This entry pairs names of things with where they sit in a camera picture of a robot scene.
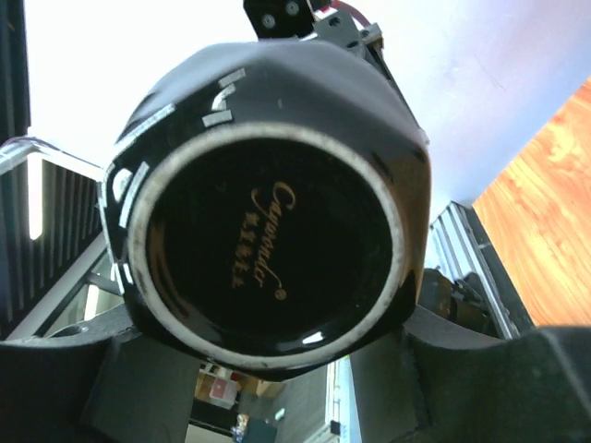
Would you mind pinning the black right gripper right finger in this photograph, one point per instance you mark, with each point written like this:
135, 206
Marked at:
434, 381

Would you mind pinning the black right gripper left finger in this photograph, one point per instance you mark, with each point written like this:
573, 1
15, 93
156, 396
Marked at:
97, 381

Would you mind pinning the black mug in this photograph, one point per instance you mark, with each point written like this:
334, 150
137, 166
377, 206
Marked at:
268, 205

